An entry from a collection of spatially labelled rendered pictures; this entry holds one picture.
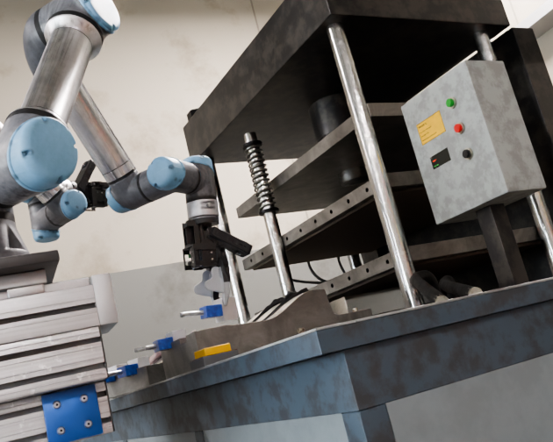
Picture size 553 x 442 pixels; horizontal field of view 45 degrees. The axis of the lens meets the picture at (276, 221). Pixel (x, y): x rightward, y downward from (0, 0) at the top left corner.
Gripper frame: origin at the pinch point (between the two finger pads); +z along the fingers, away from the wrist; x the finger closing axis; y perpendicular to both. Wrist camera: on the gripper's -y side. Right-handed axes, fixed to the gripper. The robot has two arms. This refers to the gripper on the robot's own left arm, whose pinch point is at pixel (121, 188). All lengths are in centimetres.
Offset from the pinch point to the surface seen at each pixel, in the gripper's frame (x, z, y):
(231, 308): 66, -22, 45
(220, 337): 63, -24, 51
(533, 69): 98, 121, -30
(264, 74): 22, 55, -42
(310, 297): 72, 1, 45
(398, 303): 46, 85, 50
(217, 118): -21, 71, -40
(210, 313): 63, -27, 45
